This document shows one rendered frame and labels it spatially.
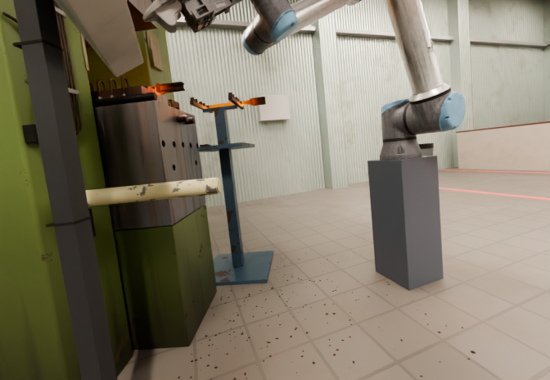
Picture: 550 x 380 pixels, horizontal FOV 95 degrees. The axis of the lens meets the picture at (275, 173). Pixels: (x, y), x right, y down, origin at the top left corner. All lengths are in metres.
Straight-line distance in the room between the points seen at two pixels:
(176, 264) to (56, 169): 0.58
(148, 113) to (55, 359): 0.74
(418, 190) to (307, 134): 3.09
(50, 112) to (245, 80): 3.57
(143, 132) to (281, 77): 3.42
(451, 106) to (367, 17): 4.38
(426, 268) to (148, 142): 1.31
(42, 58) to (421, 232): 1.38
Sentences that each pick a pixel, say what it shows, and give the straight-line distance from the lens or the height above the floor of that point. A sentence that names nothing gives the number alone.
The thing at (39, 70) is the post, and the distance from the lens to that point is 0.62.
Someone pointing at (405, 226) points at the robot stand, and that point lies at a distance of 1.29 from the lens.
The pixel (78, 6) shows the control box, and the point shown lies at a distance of 0.51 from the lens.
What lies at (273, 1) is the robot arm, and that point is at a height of 1.09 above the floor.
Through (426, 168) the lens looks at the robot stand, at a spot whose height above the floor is 0.55.
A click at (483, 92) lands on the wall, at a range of 7.38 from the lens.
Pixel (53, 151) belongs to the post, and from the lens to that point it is 0.60.
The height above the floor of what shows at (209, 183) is 0.63.
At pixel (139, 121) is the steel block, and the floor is 0.85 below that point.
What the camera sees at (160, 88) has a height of 1.00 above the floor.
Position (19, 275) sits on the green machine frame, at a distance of 0.95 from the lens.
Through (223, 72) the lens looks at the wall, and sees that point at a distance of 4.02.
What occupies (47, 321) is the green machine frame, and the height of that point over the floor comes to 0.32.
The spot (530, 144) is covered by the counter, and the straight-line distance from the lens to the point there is 5.59.
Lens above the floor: 0.69
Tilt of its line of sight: 5 degrees down
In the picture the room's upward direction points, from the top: 6 degrees counter-clockwise
